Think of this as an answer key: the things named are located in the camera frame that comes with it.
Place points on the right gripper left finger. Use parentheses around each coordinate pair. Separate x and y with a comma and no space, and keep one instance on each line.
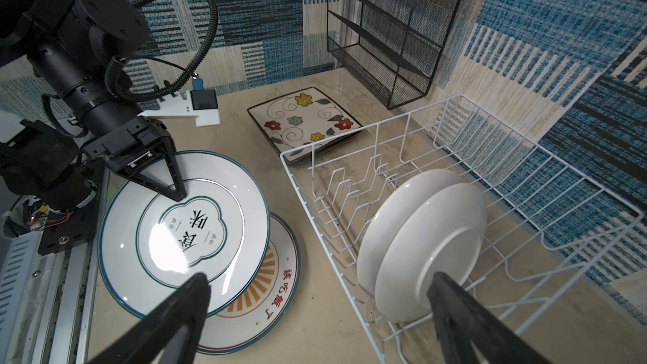
(170,333)

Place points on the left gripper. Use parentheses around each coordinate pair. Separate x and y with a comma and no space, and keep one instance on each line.
(135,144)

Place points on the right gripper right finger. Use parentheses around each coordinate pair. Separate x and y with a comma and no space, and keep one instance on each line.
(466,329)

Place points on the white round plate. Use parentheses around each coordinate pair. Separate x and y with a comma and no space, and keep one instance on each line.
(391,217)
(150,245)
(264,302)
(444,234)

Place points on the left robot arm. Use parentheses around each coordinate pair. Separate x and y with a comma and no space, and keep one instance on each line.
(81,48)

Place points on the black mesh shelf rack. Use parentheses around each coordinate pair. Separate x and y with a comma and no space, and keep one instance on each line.
(392,47)

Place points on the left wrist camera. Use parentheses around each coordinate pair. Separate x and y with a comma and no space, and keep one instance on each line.
(198,103)

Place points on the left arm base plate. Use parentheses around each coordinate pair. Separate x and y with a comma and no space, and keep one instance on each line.
(81,226)

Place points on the aluminium mounting rail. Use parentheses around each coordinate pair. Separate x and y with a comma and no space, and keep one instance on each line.
(47,301)

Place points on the white wire dish rack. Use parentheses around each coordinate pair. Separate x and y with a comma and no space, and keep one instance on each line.
(553,232)

